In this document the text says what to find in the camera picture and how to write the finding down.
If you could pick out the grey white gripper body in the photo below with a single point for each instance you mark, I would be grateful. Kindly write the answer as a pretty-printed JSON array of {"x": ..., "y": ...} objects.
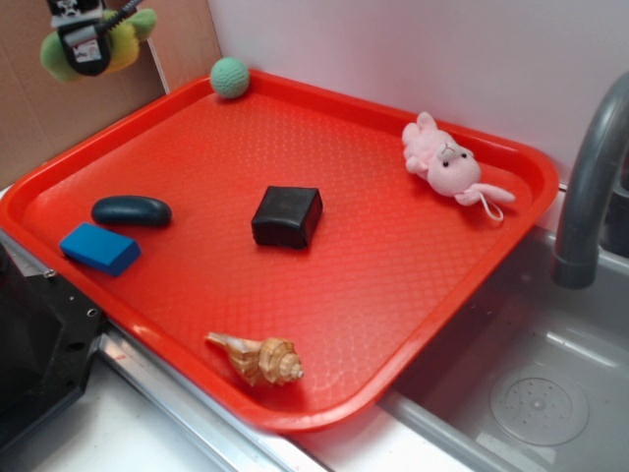
[{"x": 69, "y": 12}]

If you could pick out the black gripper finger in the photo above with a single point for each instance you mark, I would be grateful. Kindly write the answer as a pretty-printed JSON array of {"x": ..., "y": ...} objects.
[{"x": 86, "y": 48}]

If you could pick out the green plush animal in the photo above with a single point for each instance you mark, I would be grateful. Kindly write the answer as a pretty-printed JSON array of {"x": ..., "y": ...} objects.
[{"x": 126, "y": 29}]

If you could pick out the brown cardboard panel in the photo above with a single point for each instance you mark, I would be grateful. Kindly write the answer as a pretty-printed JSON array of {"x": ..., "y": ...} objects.
[{"x": 41, "y": 117}]

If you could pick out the light wooden board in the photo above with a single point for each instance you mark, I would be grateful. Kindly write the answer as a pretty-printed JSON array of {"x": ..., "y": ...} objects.
[{"x": 184, "y": 43}]

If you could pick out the teal crocheted ball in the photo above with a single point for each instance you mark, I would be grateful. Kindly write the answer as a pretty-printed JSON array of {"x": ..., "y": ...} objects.
[{"x": 229, "y": 77}]

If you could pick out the dark teal oval stone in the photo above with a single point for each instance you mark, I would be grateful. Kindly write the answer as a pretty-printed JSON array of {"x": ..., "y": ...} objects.
[{"x": 131, "y": 210}]

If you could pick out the blue rectangular block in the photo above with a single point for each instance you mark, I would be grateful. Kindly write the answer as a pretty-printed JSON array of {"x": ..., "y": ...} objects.
[{"x": 101, "y": 249}]

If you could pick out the black cube block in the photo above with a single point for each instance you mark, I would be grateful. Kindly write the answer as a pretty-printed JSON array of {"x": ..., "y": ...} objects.
[{"x": 287, "y": 217}]

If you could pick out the red plastic tray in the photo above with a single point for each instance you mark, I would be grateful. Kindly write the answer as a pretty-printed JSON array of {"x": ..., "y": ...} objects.
[{"x": 390, "y": 263}]

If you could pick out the tan conch seashell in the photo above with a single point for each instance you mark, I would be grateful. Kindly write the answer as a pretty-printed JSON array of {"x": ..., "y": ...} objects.
[{"x": 273, "y": 361}]

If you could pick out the pink plush bunny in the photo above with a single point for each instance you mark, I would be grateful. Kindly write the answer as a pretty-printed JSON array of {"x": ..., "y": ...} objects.
[{"x": 451, "y": 170}]

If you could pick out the grey toy faucet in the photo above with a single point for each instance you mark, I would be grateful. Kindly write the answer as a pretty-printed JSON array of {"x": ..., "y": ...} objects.
[{"x": 594, "y": 214}]

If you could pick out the grey toy sink basin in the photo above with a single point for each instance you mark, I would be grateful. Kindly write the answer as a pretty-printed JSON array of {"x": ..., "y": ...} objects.
[{"x": 527, "y": 376}]

